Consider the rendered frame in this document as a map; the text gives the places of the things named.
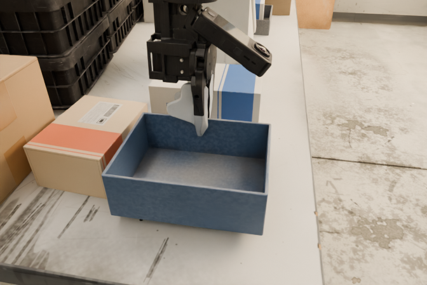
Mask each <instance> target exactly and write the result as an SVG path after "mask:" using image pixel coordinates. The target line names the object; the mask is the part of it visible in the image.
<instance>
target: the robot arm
mask: <svg viewBox="0 0 427 285"><path fill-rule="evenodd" d="M216 1H217V0H148V3H153V10H154V29H155V33H153V34H152V35H151V38H150V39H149V40H148V41H146V44H147V60H148V69H149V78H150V79H157V80H163V82H164V83H178V81H187V83H184V84H183V85H182V87H181V89H180V91H179V92H176V94H175V96H174V100H175V101H172V102H170V103H168V105H167V106H166V109H167V112H168V113H169V114H170V115H171V116H173V117H176V118H179V119H181V120H184V121H187V122H190V123H193V124H194V125H195V128H196V133H197V135H198V136H202V135H203V134H204V132H205V131H206V129H207V128H208V118H210V115H211V110H212V99H213V95H214V81H215V66H216V61H217V47H218V49H220V50H222V51H223V52H224V53H225V54H227V55H229V56H230V57H231V58H233V59H234V60H236V61H237V62H238V63H240V64H241V65H242V66H243V67H244V68H246V69H247V70H248V71H249V72H251V73H253V74H255V75H256V76H258V77H262V76H263V75H264V74H265V73H266V71H267V70H268V69H269V68H270V66H271V64H272V54H271V53H270V51H269V50H268V49H267V48H266V47H265V46H263V45H262V44H260V43H258V42H255V41H254V40H253V39H252V38H250V37H249V36H247V35H246V34H245V33H243V32H242V31H241V30H240V29H238V28H237V27H235V26H234V25H233V24H231V23H230V22H228V21H227V20H226V19H225V18H223V17H221V16H220V15H219V14H218V13H216V12H215V11H214V10H212V9H211V8H209V7H206V8H205V9H204V10H203V6H202V4H203V3H212V2H216ZM185 6H187V7H186V8H185ZM201 11H202V12H201ZM200 12H201V13H200ZM197 18H198V19H197ZM155 39H159V40H161V41H154V40H155ZM151 53H152V66H153V71H152V67H151Z"/></svg>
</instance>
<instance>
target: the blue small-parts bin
mask: <svg viewBox="0 0 427 285"><path fill-rule="evenodd" d="M270 149H271V124H269V123H255V122H248V121H234V120H227V119H213V118H208V128H207V129H206V131H205V132H204V134H203V135H202V136H198V135H197V133H196V128H195V125H194V124H193V123H190V122H187V121H184V120H181V119H179V118H176V117H173V116H171V115H170V114H157V113H150V112H143V113H142V114H141V115H140V117H139V118H138V120H137V122H136V123H135V124H134V126H133V128H132V129H131V131H130V132H129V134H128V135H127V137H126V138H125V140H124V141H123V143H122V144H121V146H120V147H119V149H118V150H117V152H116V153H115V155H114V156H113V158H112V159H111V161H110V162H109V164H108V165H107V167H106V168H105V170H104V171H103V173H102V181H103V184H104V188H105V193H106V196H107V202H108V205H109V209H110V212H111V215H113V216H122V217H127V218H136V219H141V220H150V221H155V222H165V223H173V224H178V225H187V226H192V227H201V228H206V229H215V230H224V231H230V232H238V233H244V234H252V235H263V233H264V223H265V217H266V207H267V201H268V187H269V162H270Z"/></svg>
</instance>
